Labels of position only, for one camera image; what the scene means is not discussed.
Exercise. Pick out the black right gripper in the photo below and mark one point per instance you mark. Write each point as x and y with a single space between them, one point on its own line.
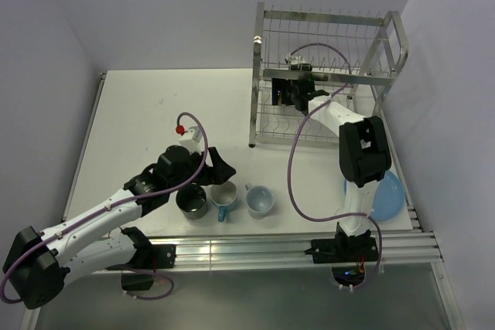
280 84

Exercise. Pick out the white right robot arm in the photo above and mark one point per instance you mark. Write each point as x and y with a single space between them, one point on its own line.
364 153

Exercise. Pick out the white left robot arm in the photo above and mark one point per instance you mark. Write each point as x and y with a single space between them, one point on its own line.
41 263

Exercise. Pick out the dark green mug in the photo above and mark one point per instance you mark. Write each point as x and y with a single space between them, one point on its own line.
192 201

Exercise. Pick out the steel two-tier dish rack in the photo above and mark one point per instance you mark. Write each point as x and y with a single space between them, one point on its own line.
365 52

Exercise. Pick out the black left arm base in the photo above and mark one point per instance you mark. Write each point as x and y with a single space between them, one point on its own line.
160 257

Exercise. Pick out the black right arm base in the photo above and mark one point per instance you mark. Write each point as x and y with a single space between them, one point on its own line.
342 250

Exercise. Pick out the pale blue mug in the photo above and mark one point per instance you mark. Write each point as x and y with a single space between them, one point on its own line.
260 201

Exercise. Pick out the aluminium mounting rail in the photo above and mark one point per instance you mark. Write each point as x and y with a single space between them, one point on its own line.
239 252

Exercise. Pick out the light blue plate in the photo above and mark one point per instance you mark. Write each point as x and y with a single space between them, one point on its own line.
382 200

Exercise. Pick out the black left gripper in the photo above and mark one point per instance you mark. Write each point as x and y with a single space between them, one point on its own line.
220 172

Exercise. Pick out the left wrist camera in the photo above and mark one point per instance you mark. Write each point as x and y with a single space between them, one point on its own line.
190 138

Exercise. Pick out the blue mug white interior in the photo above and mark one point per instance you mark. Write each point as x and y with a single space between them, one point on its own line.
224 197

